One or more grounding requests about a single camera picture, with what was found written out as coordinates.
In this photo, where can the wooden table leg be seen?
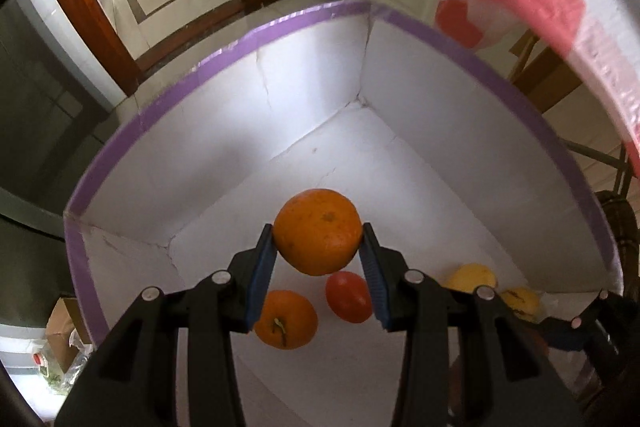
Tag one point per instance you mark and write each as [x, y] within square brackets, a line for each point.
[545, 77]

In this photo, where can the pale yellow striped melon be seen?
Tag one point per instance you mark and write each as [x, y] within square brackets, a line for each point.
[472, 278]

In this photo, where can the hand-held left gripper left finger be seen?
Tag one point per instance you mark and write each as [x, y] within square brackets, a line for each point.
[262, 277]

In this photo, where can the cardboard box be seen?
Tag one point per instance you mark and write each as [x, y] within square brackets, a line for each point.
[62, 332]

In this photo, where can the white box with purple rim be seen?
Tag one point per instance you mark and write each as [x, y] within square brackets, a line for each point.
[425, 182]

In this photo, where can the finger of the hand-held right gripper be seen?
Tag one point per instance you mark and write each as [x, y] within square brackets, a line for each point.
[565, 334]

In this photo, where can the dark grey appliance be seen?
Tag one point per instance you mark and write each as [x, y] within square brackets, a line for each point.
[40, 132]

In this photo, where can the red tomato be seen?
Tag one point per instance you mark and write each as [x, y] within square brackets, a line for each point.
[347, 297]

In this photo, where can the orange with stem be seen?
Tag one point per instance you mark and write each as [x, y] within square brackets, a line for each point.
[287, 319]

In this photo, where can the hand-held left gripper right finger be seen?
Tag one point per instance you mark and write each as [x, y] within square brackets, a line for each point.
[375, 287]

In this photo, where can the red white checked tablecloth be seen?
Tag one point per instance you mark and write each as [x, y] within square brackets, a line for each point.
[540, 2]

